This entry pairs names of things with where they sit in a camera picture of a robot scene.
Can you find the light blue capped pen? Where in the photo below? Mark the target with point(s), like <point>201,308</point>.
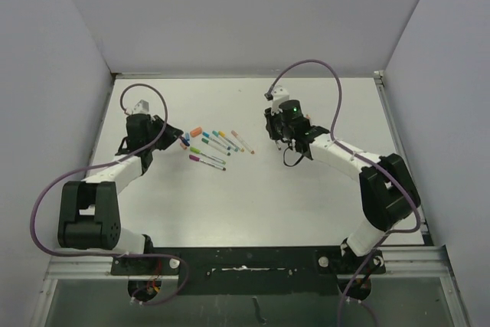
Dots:
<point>213,139</point>

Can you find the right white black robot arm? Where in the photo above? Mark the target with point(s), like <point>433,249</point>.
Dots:
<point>388,193</point>

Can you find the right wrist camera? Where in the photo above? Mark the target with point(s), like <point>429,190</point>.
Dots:
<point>277,95</point>

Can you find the dark blue pen cap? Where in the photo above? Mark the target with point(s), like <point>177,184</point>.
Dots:
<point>185,141</point>

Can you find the green capped pen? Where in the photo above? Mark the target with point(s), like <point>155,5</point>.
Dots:
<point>206,154</point>

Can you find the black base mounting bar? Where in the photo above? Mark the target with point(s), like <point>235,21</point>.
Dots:
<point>250,271</point>

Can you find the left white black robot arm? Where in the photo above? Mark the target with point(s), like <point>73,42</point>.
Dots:
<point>89,209</point>

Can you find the pink capped pen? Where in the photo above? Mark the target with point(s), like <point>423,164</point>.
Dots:
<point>241,140</point>

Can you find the orange marker cap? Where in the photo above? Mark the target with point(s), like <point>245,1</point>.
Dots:
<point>196,132</point>

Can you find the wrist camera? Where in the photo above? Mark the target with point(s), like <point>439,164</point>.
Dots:
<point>142,107</point>
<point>277,95</point>

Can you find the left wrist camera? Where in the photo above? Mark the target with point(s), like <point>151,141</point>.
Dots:
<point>142,107</point>

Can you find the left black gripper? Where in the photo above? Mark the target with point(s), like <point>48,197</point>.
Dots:
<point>171,135</point>

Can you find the magenta capped pen lower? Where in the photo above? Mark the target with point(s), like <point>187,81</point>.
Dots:
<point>197,159</point>

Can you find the yellow capped pen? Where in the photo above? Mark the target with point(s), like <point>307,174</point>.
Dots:
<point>230,141</point>

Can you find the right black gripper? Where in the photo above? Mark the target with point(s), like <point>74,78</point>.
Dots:
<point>271,119</point>

